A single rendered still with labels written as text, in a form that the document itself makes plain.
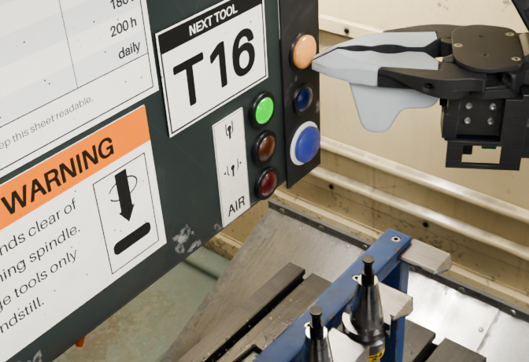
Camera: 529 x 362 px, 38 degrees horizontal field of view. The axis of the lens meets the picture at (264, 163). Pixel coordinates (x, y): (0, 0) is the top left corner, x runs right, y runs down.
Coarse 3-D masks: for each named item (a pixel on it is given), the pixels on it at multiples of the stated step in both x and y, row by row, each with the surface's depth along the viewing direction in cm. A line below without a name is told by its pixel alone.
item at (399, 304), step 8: (384, 288) 105; (392, 288) 105; (384, 296) 104; (392, 296) 104; (400, 296) 104; (408, 296) 104; (384, 304) 103; (392, 304) 103; (400, 304) 103; (408, 304) 103; (392, 312) 101; (400, 312) 101; (408, 312) 101; (392, 320) 101
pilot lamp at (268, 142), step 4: (268, 136) 56; (264, 140) 55; (268, 140) 56; (272, 140) 56; (264, 144) 55; (268, 144) 56; (272, 144) 56; (260, 148) 55; (264, 148) 55; (268, 148) 56; (272, 148) 56; (260, 152) 55; (264, 152) 55; (268, 152) 56; (272, 152) 56; (260, 156) 55; (264, 156) 56; (268, 156) 56; (264, 160) 56
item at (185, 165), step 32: (160, 0) 43; (192, 0) 45; (160, 96) 46; (96, 128) 43; (160, 128) 47; (192, 128) 49; (256, 128) 55; (32, 160) 40; (160, 160) 48; (192, 160) 50; (160, 192) 49; (192, 192) 51; (192, 224) 52; (160, 256) 51; (128, 288) 49; (64, 320) 46; (96, 320) 48; (32, 352) 44
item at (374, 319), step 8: (360, 280) 96; (376, 280) 96; (360, 288) 95; (368, 288) 95; (376, 288) 95; (360, 296) 96; (368, 296) 95; (376, 296) 96; (352, 304) 98; (360, 304) 96; (368, 304) 96; (376, 304) 96; (352, 312) 98; (360, 312) 97; (368, 312) 96; (376, 312) 97; (352, 320) 98; (360, 320) 97; (368, 320) 97; (376, 320) 97; (360, 328) 98; (368, 328) 97; (376, 328) 98
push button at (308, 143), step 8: (312, 128) 59; (304, 136) 59; (312, 136) 59; (296, 144) 59; (304, 144) 59; (312, 144) 60; (296, 152) 59; (304, 152) 59; (312, 152) 60; (304, 160) 60
